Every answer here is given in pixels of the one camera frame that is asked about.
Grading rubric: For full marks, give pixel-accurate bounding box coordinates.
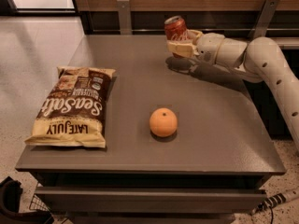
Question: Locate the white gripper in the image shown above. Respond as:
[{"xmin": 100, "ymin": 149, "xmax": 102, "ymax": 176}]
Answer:
[{"xmin": 167, "ymin": 29, "xmax": 225, "ymax": 65}]

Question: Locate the red coke can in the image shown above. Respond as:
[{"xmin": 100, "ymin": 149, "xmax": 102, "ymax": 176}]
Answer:
[{"xmin": 164, "ymin": 15, "xmax": 190, "ymax": 60}]

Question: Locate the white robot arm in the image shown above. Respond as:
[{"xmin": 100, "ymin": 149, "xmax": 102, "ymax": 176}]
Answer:
[{"xmin": 167, "ymin": 30, "xmax": 299, "ymax": 149}]

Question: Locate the orange fruit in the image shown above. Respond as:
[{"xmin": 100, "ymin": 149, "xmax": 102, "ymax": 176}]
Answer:
[{"xmin": 149, "ymin": 108, "xmax": 178, "ymax": 138}]

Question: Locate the Late July chips bag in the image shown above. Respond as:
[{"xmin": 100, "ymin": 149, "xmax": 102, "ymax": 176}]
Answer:
[{"xmin": 25, "ymin": 66, "xmax": 115, "ymax": 148}]

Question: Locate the grey cabinet drawer front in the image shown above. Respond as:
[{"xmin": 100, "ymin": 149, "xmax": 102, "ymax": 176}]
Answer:
[{"xmin": 36, "ymin": 187, "xmax": 265, "ymax": 214}]

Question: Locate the black object at floor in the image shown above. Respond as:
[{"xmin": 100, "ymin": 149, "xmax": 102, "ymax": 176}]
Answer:
[{"xmin": 0, "ymin": 176, "xmax": 54, "ymax": 224}]

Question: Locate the right metal bracket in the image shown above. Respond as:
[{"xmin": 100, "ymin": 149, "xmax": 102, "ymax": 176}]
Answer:
[{"xmin": 249, "ymin": 0, "xmax": 280, "ymax": 40}]

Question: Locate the metal bracket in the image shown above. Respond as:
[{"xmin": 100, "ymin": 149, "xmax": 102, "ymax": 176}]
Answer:
[
  {"xmin": 249, "ymin": 0, "xmax": 280, "ymax": 40},
  {"xmin": 117, "ymin": 0, "xmax": 132, "ymax": 35}
]

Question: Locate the left metal bracket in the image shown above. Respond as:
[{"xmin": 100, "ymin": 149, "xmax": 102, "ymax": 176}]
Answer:
[{"xmin": 117, "ymin": 0, "xmax": 132, "ymax": 35}]

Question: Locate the striped cable on floor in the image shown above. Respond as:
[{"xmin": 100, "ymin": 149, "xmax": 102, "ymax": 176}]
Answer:
[{"xmin": 250, "ymin": 188, "xmax": 299, "ymax": 216}]

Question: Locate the wire basket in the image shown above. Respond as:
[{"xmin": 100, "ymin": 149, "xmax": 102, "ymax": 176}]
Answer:
[{"xmin": 29, "ymin": 194, "xmax": 50, "ymax": 211}]

